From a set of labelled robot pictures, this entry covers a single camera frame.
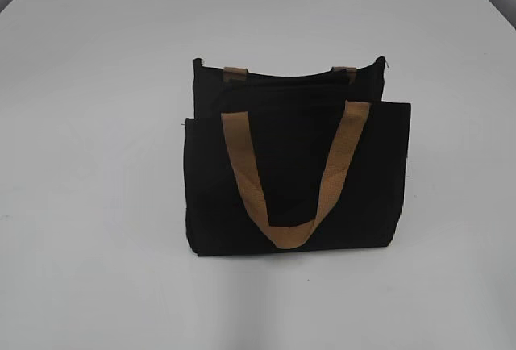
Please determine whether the black canvas tote bag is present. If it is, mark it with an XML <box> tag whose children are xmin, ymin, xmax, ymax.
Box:
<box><xmin>184</xmin><ymin>57</ymin><xmax>411</xmax><ymax>256</ymax></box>

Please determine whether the tan front bag strap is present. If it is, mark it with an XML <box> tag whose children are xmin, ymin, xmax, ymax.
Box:
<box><xmin>220</xmin><ymin>99</ymin><xmax>369</xmax><ymax>252</ymax></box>

